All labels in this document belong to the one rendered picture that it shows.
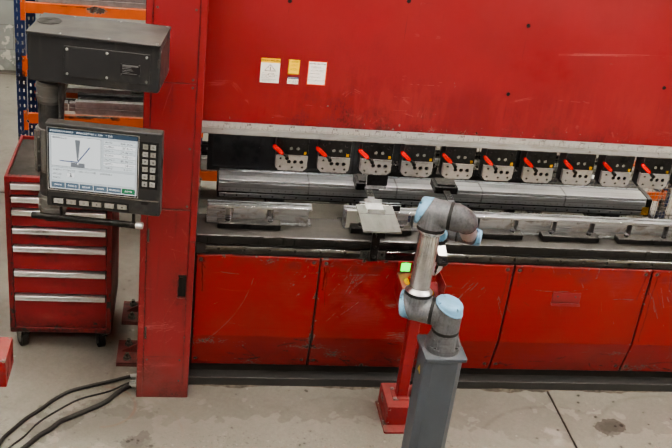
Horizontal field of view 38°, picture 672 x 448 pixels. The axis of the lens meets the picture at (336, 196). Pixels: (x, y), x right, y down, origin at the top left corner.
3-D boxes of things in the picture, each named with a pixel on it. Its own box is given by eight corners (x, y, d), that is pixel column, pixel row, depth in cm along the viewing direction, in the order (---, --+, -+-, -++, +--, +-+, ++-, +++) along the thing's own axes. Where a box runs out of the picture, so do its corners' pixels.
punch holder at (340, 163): (317, 172, 464) (320, 140, 456) (315, 164, 471) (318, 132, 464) (348, 173, 466) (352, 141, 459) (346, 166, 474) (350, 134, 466)
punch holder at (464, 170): (441, 178, 473) (446, 146, 466) (437, 170, 481) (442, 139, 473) (471, 179, 475) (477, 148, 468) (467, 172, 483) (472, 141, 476)
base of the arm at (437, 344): (463, 357, 411) (467, 337, 407) (428, 357, 409) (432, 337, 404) (454, 336, 425) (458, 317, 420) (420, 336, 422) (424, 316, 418)
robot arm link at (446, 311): (457, 338, 406) (462, 310, 400) (425, 330, 409) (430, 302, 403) (462, 323, 416) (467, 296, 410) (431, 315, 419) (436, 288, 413)
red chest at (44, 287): (10, 353, 506) (3, 177, 462) (26, 299, 550) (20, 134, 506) (110, 355, 513) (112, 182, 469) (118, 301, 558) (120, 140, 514)
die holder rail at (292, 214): (206, 222, 471) (207, 204, 466) (206, 216, 476) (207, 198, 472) (310, 226, 478) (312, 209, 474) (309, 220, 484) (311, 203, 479)
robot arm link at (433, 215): (428, 329, 407) (452, 207, 389) (393, 321, 410) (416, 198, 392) (433, 318, 418) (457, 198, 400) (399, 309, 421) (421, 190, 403)
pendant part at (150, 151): (46, 206, 392) (44, 122, 376) (54, 192, 403) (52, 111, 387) (159, 217, 394) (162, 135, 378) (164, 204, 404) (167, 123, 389)
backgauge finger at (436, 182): (440, 207, 488) (442, 198, 486) (429, 184, 511) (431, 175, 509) (463, 208, 490) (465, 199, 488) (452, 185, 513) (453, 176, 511)
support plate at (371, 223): (363, 232, 454) (363, 230, 454) (355, 206, 478) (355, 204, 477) (401, 234, 457) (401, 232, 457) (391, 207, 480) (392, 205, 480)
